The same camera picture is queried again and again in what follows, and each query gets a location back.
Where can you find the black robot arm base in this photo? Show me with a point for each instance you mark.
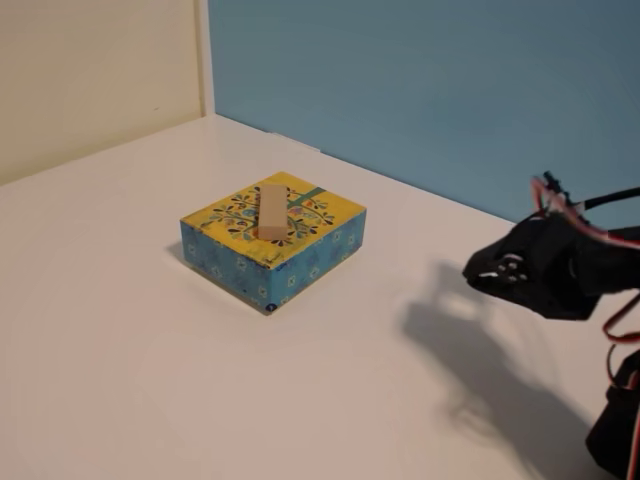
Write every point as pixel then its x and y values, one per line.
pixel 617 430

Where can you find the wooden Jenga block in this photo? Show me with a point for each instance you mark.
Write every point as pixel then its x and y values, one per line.
pixel 272 215

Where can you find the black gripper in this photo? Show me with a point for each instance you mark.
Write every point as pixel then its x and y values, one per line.
pixel 505 270

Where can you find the floral yellow and teal box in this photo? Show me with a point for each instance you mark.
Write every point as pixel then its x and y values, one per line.
pixel 300 260

